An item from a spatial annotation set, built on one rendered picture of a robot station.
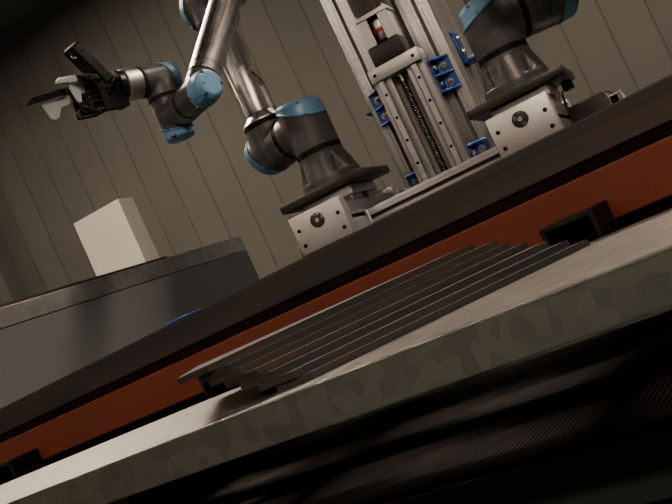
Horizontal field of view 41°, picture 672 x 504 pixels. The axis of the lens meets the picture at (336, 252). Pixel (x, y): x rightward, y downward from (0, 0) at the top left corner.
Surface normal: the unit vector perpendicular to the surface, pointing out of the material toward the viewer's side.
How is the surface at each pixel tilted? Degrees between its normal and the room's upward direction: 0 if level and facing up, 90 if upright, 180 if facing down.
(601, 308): 90
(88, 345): 90
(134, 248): 90
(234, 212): 90
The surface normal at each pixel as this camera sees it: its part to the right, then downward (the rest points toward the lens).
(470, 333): -0.51, 0.19
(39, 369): 0.75, -0.37
